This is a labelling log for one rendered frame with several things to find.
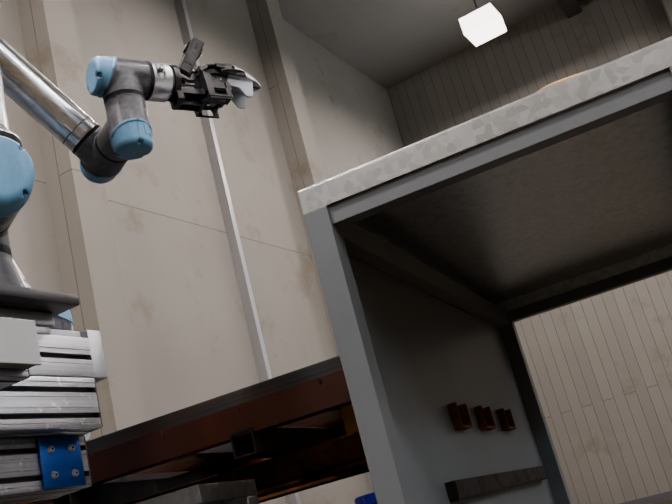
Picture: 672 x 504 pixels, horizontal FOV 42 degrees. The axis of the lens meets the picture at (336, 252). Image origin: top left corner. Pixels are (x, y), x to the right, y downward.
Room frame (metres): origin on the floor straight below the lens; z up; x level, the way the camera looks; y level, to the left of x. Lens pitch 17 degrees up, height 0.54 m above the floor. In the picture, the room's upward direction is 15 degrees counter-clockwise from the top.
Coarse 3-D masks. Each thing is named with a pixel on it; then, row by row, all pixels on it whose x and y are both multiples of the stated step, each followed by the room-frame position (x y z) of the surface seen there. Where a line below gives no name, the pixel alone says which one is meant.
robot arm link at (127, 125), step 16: (112, 96) 1.41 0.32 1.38; (128, 96) 1.42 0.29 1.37; (112, 112) 1.42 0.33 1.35; (128, 112) 1.41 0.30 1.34; (144, 112) 1.44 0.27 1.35; (112, 128) 1.42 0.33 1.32; (128, 128) 1.41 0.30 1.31; (144, 128) 1.43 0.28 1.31; (112, 144) 1.43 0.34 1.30; (128, 144) 1.42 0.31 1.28; (144, 144) 1.43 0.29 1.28
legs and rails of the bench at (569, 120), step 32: (608, 96) 1.11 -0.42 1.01; (640, 96) 1.10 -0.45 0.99; (544, 128) 1.15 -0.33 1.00; (576, 128) 1.13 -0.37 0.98; (448, 160) 1.19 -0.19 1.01; (480, 160) 1.18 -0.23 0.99; (512, 160) 1.19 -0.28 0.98; (384, 192) 1.23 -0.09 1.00; (416, 192) 1.22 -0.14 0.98; (576, 288) 2.38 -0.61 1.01; (608, 288) 2.35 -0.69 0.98; (512, 320) 2.45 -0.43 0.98
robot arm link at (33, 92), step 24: (0, 48) 1.41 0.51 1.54; (24, 72) 1.43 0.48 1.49; (24, 96) 1.44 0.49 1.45; (48, 96) 1.45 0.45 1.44; (48, 120) 1.47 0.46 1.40; (72, 120) 1.48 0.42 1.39; (72, 144) 1.50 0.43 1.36; (96, 144) 1.49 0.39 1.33; (96, 168) 1.53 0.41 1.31; (120, 168) 1.55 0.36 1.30
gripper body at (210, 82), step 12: (180, 72) 1.49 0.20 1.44; (192, 72) 1.53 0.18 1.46; (204, 72) 1.52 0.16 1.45; (216, 72) 1.54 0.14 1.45; (180, 84) 1.49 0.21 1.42; (192, 84) 1.52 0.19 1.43; (204, 84) 1.52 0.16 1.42; (216, 84) 1.54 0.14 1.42; (228, 84) 1.55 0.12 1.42; (180, 96) 1.49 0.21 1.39; (192, 96) 1.53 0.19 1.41; (204, 96) 1.54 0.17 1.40; (216, 96) 1.54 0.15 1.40; (228, 96) 1.54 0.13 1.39; (180, 108) 1.53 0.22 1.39; (192, 108) 1.54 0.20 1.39; (204, 108) 1.58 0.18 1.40; (216, 108) 1.57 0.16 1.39
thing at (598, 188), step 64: (640, 64) 1.09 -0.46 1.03; (512, 128) 1.15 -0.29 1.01; (640, 128) 1.38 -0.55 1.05; (320, 192) 1.26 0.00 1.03; (448, 192) 1.45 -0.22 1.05; (512, 192) 1.54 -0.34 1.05; (576, 192) 1.64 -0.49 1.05; (640, 192) 1.76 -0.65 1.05; (448, 256) 1.86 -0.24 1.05; (512, 256) 2.00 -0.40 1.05; (576, 256) 2.17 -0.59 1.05; (640, 256) 2.35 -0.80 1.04
